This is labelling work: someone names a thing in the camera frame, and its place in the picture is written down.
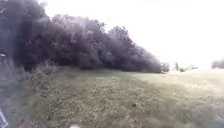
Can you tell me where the dense dark tree row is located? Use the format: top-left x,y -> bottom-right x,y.
0,0 -> 171,74

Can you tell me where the mown grass field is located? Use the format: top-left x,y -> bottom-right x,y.
0,64 -> 224,128

